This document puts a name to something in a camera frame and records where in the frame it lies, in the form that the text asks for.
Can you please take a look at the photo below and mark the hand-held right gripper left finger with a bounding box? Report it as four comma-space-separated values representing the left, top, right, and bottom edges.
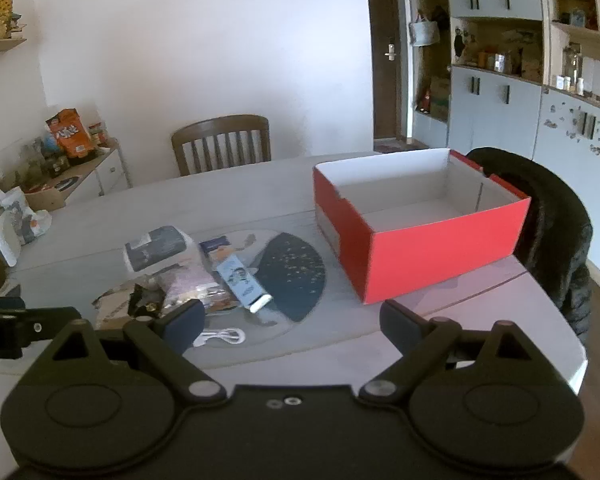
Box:
50, 300, 226, 403

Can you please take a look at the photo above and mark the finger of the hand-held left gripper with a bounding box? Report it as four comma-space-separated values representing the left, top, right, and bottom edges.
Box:
22, 306, 83, 348

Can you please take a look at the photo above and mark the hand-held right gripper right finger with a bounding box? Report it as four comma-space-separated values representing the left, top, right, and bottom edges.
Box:
357, 299, 531, 406

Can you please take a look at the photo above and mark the white USB cable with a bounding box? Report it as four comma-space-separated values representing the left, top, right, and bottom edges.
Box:
192, 326, 246, 348

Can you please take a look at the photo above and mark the pink clear snack bag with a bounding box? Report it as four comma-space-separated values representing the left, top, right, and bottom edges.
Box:
155, 264, 222, 307

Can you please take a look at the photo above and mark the black snack packet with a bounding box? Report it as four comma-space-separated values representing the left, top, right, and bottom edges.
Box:
127, 282, 164, 319

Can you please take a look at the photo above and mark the red cardboard box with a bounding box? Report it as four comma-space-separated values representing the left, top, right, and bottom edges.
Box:
312, 147, 532, 306

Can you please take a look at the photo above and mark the light blue white packet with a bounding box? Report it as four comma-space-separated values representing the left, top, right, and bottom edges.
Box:
215, 254, 273, 313

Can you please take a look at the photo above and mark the white tissue pack grey label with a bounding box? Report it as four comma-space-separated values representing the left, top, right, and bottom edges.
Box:
123, 225, 191, 273

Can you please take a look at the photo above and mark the blue white orange snack packet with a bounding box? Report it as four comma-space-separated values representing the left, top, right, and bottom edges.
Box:
199, 235, 257, 261

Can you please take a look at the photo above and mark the white marble desktop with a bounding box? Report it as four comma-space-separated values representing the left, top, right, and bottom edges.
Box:
0, 151, 589, 480

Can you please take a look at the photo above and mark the white jug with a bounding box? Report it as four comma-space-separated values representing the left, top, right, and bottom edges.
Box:
0, 202, 22, 268

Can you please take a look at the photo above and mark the white plastic bag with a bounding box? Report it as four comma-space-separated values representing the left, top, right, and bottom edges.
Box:
0, 186, 53, 247

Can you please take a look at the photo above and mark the round glass turntable blue pattern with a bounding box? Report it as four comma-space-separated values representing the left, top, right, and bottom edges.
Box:
87, 227, 328, 368

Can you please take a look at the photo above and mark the low white side cabinet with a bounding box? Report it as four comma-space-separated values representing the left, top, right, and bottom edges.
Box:
25, 140, 133, 212

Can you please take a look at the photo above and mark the dark fluffy coat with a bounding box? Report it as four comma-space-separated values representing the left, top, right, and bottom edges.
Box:
465, 146, 595, 348

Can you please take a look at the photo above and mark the orange snack bag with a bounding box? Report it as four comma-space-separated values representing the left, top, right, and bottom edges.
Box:
45, 108, 96, 162

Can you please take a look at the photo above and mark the red lid jar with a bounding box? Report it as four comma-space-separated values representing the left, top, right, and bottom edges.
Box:
88, 122, 111, 149

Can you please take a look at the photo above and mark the brown wooden chair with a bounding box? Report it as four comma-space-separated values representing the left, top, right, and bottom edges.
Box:
171, 114, 272, 177

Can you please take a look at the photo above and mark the brown door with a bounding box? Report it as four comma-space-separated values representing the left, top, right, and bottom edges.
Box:
365, 0, 412, 141

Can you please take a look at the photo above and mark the grey hanging bag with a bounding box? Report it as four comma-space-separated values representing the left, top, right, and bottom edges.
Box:
409, 10, 441, 49

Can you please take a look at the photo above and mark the tall glass jar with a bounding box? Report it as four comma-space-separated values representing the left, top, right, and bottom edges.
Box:
562, 45, 583, 92

